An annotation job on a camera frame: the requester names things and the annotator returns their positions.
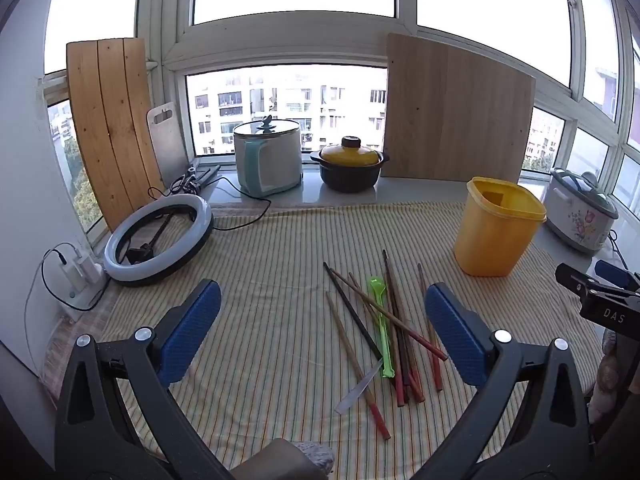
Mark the wooden slat board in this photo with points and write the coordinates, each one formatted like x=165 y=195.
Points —
x=110 y=125

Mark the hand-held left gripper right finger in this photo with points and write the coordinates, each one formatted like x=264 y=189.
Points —
x=450 y=330

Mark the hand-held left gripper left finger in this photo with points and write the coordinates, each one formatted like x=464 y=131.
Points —
x=195 y=325

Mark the white power strip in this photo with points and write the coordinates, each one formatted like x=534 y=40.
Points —
x=80 y=285

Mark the white cutting board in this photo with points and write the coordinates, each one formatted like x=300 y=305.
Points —
x=167 y=145

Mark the striped tablecloth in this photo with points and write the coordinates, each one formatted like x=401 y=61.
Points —
x=275 y=310

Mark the grey knit cloth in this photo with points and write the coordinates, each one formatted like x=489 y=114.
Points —
x=315 y=452

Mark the brown wooden chopstick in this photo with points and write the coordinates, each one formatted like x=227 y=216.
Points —
x=407 y=370
x=350 y=350
x=421 y=275
x=354 y=281
x=395 y=305
x=360 y=292

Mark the black chopstick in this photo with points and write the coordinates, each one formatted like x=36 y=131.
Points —
x=352 y=310
x=387 y=280

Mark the white teal electric cooker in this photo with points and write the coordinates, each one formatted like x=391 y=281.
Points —
x=275 y=165

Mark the beige plaid cloth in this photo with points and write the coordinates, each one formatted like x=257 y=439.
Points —
x=75 y=345

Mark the light wood board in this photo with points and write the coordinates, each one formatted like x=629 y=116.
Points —
x=455 y=110

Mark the black casserole pot yellow lid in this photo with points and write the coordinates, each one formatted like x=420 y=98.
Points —
x=350 y=175

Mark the black folded tripod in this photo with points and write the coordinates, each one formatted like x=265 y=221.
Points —
x=197 y=177

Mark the clear plastic knife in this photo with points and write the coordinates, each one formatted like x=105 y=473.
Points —
x=357 y=390

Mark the yellow plastic container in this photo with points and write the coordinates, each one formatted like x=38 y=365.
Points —
x=495 y=235

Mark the floral white slow cooker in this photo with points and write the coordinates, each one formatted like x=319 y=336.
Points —
x=575 y=220

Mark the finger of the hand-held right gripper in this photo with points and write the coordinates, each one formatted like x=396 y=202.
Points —
x=615 y=271
x=575 y=277

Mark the green plastic spoon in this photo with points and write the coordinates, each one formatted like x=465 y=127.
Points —
x=382 y=330

